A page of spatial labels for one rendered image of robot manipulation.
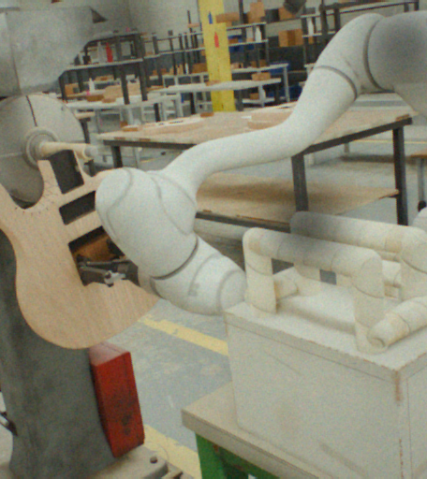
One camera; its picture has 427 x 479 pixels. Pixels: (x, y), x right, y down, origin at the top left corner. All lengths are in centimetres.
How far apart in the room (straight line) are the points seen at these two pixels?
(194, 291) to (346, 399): 39
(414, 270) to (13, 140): 105
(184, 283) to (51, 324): 39
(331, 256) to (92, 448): 143
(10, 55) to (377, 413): 88
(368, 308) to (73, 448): 142
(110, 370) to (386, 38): 118
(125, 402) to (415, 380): 140
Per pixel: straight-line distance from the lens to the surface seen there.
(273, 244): 78
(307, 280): 89
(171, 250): 104
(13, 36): 129
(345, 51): 134
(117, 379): 200
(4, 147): 158
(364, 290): 71
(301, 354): 79
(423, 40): 125
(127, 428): 208
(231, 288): 107
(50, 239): 136
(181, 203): 104
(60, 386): 194
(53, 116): 164
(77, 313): 141
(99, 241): 141
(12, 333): 184
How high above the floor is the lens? 143
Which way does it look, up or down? 16 degrees down
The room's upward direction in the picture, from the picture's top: 8 degrees counter-clockwise
